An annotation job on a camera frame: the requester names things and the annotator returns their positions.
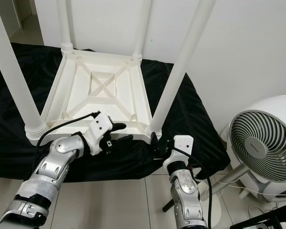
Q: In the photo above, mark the white door frame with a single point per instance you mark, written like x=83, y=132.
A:
x=19, y=9

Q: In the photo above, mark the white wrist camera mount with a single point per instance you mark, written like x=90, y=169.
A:
x=100, y=126
x=183, y=143

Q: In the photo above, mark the white pedestal fan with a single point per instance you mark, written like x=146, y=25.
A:
x=260, y=140

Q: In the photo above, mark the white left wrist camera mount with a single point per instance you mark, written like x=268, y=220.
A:
x=100, y=126

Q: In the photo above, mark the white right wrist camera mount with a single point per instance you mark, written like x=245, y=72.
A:
x=183, y=143

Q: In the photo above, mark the white plastic table leg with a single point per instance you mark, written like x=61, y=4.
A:
x=65, y=24
x=19, y=81
x=186, y=57
x=142, y=28

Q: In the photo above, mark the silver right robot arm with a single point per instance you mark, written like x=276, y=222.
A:
x=186, y=191

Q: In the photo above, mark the black metal rack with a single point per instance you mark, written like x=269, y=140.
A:
x=267, y=215

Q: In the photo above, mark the black metal table leg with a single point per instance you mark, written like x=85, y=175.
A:
x=168, y=205

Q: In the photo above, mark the black cloth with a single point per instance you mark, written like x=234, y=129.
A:
x=9, y=157

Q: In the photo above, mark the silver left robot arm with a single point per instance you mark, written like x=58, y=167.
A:
x=55, y=164

